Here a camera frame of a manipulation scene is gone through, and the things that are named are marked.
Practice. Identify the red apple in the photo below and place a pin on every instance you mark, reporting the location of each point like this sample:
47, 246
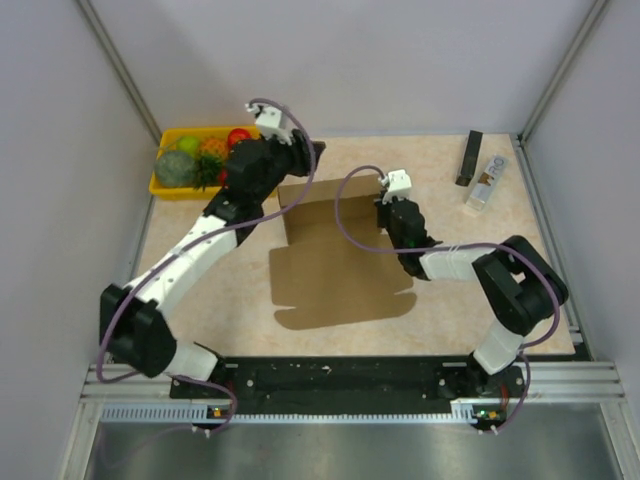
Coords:
222, 177
237, 135

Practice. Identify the aluminium frame rail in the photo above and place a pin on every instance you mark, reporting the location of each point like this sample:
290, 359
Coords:
549, 380

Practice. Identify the red apple back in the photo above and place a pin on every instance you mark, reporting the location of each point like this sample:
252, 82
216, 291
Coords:
237, 135

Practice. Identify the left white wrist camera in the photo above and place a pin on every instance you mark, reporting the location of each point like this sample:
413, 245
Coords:
271, 120

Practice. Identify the brown cardboard box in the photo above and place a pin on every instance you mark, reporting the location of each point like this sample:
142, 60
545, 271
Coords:
334, 268

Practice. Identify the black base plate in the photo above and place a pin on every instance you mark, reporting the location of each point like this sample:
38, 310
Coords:
344, 385

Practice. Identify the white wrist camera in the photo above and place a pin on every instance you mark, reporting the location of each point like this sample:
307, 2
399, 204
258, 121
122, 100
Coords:
271, 120
396, 185

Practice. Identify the yellow plastic tray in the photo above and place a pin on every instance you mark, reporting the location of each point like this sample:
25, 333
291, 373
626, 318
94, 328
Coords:
207, 168

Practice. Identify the green melon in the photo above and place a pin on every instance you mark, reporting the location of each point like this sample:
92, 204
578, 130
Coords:
175, 169

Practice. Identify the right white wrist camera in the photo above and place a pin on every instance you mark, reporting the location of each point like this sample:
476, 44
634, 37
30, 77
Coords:
396, 185

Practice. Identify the red apple front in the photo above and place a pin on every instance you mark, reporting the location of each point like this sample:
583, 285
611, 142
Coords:
222, 177

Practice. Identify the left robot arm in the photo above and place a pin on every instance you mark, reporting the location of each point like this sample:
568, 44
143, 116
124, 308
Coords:
134, 318

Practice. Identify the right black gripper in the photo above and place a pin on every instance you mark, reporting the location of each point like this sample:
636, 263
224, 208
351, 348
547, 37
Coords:
381, 210

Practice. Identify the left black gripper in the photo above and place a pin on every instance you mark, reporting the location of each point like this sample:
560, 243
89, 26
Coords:
299, 153

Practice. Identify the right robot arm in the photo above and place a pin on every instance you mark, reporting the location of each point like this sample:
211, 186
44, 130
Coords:
520, 287

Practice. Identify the black carton box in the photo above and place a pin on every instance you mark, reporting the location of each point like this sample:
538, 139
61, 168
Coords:
469, 160

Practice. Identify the orange pineapple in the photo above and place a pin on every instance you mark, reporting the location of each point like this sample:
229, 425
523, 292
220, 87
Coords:
214, 147

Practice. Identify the white silver carton box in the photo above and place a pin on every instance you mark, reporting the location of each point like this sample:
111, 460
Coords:
487, 183

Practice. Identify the green apple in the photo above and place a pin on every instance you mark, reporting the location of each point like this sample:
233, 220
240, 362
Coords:
188, 144

